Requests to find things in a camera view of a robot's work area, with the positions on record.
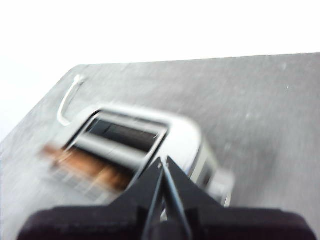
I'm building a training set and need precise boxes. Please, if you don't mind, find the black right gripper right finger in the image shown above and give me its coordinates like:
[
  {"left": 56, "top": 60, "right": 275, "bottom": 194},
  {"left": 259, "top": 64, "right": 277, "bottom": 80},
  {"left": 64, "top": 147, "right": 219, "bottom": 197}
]
[{"left": 163, "top": 155, "right": 315, "bottom": 240}]

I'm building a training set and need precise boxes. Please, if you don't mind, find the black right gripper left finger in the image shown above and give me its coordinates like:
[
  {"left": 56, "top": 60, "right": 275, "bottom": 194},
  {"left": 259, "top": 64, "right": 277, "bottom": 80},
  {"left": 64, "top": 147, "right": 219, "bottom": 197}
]
[{"left": 16, "top": 156, "right": 165, "bottom": 240}]

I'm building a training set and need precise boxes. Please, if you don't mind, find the brown bread slice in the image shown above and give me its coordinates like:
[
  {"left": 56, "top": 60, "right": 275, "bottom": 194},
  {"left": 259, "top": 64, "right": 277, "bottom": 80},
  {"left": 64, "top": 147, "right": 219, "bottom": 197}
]
[{"left": 41, "top": 144, "right": 131, "bottom": 193}]

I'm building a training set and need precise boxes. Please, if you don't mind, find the cream two-slot toaster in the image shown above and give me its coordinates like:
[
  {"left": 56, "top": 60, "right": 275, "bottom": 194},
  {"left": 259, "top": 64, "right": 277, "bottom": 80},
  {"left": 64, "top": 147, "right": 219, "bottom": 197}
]
[{"left": 39, "top": 103, "right": 236, "bottom": 208}]

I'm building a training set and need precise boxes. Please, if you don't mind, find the white power cable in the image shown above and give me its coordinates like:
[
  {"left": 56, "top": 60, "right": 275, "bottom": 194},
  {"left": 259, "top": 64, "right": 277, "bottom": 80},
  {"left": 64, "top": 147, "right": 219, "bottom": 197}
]
[{"left": 56, "top": 74, "right": 85, "bottom": 126}]

